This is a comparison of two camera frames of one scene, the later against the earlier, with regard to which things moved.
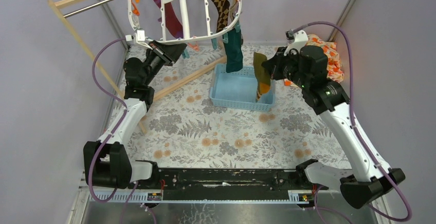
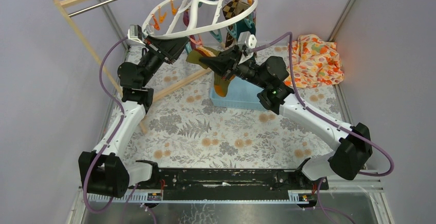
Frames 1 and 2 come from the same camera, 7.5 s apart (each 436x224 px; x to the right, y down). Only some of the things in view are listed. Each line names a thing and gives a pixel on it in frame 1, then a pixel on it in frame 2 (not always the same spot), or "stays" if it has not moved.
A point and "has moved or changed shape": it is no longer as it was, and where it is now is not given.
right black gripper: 273,64 -> 226,64
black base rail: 226,184 stays
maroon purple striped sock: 172,21 -> 186,16
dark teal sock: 233,52 has moved or changed shape
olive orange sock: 261,76 has moved or changed shape
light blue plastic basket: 237,90 stays
